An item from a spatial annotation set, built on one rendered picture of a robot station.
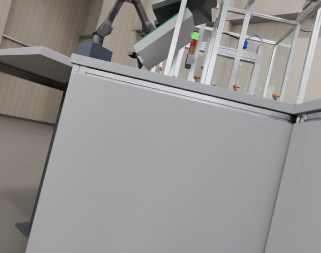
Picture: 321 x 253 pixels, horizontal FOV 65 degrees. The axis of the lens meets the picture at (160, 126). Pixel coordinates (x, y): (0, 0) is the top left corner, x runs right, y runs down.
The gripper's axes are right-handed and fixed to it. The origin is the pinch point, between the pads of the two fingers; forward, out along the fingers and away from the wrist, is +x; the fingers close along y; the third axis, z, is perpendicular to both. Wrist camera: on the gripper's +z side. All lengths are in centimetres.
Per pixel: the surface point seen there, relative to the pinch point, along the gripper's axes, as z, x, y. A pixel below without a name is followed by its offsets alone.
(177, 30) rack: -44, -2, -39
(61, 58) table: -71, 24, -12
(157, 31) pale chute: -43, -1, -30
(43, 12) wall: 462, -283, 708
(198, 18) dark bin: -20.3, -20.1, -38.1
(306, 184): -63, 45, -92
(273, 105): -51, 24, -81
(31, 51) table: -77, 24, -3
